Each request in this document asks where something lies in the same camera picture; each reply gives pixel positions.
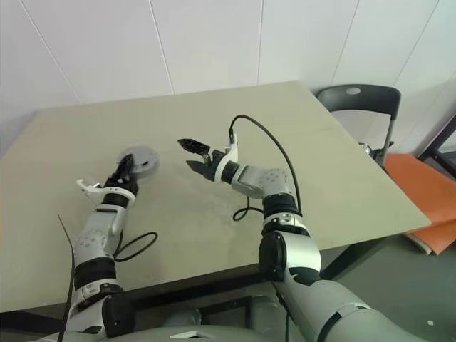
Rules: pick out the orange flat board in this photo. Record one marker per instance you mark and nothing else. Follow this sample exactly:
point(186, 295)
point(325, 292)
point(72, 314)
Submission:
point(417, 178)

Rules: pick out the black metal window frame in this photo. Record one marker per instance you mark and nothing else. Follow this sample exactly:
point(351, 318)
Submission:
point(438, 137)

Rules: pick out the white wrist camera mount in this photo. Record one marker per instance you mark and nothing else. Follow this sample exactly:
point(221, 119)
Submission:
point(231, 151)
point(89, 187)

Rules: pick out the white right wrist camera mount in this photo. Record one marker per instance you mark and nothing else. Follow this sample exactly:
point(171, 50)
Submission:
point(231, 151)

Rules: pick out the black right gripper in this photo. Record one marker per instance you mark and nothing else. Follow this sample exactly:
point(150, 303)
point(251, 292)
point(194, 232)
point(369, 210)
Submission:
point(213, 166)

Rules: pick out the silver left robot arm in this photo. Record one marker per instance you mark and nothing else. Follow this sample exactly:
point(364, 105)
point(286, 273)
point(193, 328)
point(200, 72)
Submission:
point(96, 228)

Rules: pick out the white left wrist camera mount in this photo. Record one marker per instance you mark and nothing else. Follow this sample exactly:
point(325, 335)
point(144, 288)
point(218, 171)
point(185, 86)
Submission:
point(89, 187)

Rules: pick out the black plastic folding chair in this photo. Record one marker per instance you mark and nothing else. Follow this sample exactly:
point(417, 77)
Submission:
point(363, 99)

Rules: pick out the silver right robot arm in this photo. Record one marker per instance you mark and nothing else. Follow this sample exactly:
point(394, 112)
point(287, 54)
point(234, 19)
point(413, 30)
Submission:
point(288, 256)

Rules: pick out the silver motor housing copper windings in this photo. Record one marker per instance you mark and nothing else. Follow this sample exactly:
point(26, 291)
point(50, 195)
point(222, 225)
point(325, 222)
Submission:
point(149, 173)

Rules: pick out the black metal table frame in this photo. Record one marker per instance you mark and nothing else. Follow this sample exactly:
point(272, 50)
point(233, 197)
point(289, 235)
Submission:
point(196, 290)

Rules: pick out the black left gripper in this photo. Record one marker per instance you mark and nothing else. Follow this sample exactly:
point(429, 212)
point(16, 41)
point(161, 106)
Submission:
point(123, 183)

